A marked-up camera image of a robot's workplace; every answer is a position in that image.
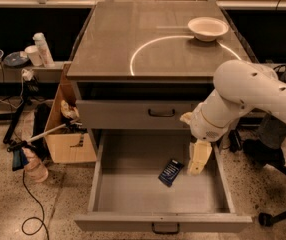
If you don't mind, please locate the closed top drawer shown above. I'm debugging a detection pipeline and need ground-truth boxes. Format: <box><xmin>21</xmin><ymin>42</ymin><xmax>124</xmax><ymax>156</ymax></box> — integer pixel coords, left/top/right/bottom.
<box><xmin>76</xmin><ymin>100</ymin><xmax>198</xmax><ymax>130</ymax></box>

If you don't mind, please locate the white rod tool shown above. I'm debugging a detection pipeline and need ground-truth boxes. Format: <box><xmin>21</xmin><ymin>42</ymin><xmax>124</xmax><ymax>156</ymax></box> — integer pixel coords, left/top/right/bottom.
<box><xmin>7</xmin><ymin>119</ymin><xmax>82</xmax><ymax>152</ymax></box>

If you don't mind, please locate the black floor cable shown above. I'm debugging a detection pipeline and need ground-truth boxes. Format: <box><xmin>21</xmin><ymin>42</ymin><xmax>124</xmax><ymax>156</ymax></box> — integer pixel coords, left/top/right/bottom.
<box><xmin>20</xmin><ymin>169</ymin><xmax>51</xmax><ymax>240</ymax></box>

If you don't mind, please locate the person's leg in jeans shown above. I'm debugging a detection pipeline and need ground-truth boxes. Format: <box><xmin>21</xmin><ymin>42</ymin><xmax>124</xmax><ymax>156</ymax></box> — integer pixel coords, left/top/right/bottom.
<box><xmin>242</xmin><ymin>67</ymin><xmax>286</xmax><ymax>168</ymax></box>

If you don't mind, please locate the white paper cup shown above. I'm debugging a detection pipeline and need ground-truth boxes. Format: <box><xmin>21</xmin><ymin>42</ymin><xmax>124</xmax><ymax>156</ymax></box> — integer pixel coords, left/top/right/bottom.
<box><xmin>25</xmin><ymin>45</ymin><xmax>43</xmax><ymax>66</ymax></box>

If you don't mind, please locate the open middle drawer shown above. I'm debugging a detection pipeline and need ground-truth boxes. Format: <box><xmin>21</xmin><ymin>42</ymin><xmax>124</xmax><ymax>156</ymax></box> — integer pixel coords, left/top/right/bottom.
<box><xmin>75</xmin><ymin>130</ymin><xmax>252</xmax><ymax>234</ymax></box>

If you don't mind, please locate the spray bottle with blue trigger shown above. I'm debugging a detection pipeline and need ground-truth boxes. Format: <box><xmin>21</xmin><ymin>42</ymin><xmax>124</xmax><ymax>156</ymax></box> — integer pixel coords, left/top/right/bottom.
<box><xmin>12</xmin><ymin>146</ymin><xmax>48</xmax><ymax>183</ymax></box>

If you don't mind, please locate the cardboard box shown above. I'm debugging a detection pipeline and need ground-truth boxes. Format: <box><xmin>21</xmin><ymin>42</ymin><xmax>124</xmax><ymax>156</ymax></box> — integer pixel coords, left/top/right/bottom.
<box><xmin>45</xmin><ymin>63</ymin><xmax>96</xmax><ymax>164</ymax></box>

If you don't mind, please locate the blue plate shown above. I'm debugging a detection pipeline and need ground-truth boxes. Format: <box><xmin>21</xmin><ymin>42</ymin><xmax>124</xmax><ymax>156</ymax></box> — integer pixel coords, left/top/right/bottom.
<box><xmin>3</xmin><ymin>51</ymin><xmax>29</xmax><ymax>68</ymax></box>

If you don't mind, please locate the white spray can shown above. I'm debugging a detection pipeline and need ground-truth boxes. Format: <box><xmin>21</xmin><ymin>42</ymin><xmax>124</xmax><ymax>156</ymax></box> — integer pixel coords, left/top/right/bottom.
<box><xmin>33</xmin><ymin>32</ymin><xmax>55</xmax><ymax>68</ymax></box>

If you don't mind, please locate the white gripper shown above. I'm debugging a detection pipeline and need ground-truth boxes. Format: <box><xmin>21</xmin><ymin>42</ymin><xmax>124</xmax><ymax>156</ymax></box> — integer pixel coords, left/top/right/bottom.
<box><xmin>180</xmin><ymin>102</ymin><xmax>228</xmax><ymax>175</ymax></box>

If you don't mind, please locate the grey drawer cabinet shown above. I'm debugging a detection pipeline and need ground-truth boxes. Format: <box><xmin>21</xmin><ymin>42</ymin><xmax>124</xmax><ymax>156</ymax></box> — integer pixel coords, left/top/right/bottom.
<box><xmin>66</xmin><ymin>0</ymin><xmax>261</xmax><ymax>142</ymax></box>

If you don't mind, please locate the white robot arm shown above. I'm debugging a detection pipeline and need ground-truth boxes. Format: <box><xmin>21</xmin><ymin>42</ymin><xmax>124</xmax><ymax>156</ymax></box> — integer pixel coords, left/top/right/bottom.
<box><xmin>180</xmin><ymin>60</ymin><xmax>286</xmax><ymax>175</ymax></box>

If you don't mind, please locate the black office chair base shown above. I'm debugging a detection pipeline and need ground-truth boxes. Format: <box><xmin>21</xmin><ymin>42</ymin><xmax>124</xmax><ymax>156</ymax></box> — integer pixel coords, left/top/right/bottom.
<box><xmin>258</xmin><ymin>163</ymin><xmax>286</xmax><ymax>227</ymax></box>

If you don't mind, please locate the white bowl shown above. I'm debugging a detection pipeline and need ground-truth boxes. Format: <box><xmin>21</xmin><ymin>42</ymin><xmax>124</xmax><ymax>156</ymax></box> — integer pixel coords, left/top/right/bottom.
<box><xmin>188</xmin><ymin>17</ymin><xmax>229</xmax><ymax>42</ymax></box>

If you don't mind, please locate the dark blue rxbar packet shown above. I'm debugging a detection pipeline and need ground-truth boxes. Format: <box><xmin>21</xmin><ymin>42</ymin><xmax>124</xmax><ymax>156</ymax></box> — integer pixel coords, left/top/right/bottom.
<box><xmin>158</xmin><ymin>159</ymin><xmax>184</xmax><ymax>187</ymax></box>

